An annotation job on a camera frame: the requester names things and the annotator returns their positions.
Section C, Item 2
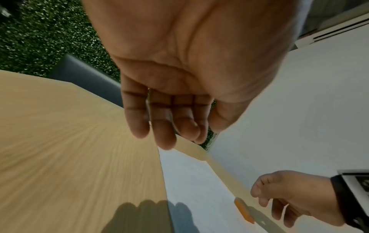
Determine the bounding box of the person's right hand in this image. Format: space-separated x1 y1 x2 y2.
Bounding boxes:
250 170 345 228

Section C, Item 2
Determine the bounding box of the person's left hand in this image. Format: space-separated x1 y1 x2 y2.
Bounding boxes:
81 0 299 150

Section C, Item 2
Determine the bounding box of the orange utility knife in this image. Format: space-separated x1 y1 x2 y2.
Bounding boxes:
234 197 256 225

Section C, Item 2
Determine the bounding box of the white sheet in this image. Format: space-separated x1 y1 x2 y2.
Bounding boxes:
158 147 261 233

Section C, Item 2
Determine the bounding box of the grey chair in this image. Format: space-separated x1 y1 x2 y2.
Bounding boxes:
47 54 123 108

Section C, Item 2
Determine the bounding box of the white air conditioner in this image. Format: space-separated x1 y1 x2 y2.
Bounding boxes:
294 19 369 48

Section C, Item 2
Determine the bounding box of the green artificial hedge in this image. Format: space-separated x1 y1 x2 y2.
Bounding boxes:
0 0 220 151

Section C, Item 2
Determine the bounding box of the black wrist strap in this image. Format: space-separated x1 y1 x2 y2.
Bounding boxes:
330 174 369 231

